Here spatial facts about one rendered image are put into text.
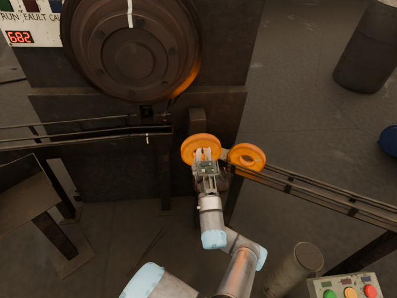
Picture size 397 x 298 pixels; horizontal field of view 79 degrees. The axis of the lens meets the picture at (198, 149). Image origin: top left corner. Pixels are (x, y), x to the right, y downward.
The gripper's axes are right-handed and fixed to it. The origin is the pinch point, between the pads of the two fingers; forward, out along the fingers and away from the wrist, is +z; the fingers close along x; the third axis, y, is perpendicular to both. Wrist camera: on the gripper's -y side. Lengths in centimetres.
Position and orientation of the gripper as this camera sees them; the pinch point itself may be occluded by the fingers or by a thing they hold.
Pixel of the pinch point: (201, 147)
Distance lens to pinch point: 90.8
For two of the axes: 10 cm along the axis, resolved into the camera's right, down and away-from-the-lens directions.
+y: 1.3, -4.6, -8.8
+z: -1.0, -8.9, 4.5
